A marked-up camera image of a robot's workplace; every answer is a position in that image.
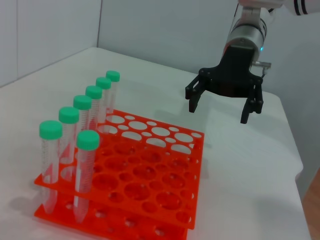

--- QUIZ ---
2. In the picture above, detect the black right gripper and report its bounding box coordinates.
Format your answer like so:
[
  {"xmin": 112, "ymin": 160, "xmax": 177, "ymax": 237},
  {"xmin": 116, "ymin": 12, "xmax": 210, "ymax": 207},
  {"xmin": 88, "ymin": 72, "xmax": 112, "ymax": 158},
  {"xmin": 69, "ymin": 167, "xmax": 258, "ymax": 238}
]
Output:
[{"xmin": 185, "ymin": 45, "xmax": 264, "ymax": 125}]

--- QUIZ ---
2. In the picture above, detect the green capped clear test tube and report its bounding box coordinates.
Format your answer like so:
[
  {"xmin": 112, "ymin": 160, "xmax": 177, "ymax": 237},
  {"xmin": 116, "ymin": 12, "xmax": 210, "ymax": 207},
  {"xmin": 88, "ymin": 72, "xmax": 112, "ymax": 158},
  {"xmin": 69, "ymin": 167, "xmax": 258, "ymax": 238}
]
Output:
[
  {"xmin": 105, "ymin": 70, "xmax": 121, "ymax": 116},
  {"xmin": 95, "ymin": 76, "xmax": 112, "ymax": 126},
  {"xmin": 85, "ymin": 84, "xmax": 104, "ymax": 131},
  {"xmin": 72, "ymin": 94, "xmax": 93, "ymax": 141},
  {"xmin": 73, "ymin": 129, "xmax": 101, "ymax": 225},
  {"xmin": 58, "ymin": 106, "xmax": 80, "ymax": 182},
  {"xmin": 38, "ymin": 119, "xmax": 64, "ymax": 215}
]

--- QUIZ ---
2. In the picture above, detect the orange plastic test tube rack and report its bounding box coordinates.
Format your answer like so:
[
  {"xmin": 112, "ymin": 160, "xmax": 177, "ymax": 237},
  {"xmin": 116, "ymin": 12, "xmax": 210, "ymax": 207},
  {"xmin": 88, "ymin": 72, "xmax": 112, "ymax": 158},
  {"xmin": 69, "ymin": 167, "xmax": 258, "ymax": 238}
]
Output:
[{"xmin": 33, "ymin": 108, "xmax": 205, "ymax": 240}]

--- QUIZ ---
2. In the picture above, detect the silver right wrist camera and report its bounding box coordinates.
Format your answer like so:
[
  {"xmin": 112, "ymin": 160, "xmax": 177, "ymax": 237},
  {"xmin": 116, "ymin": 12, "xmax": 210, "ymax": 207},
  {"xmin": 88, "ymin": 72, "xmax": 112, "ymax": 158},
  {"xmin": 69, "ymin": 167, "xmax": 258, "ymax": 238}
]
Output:
[{"xmin": 233, "ymin": 0, "xmax": 286, "ymax": 26}]

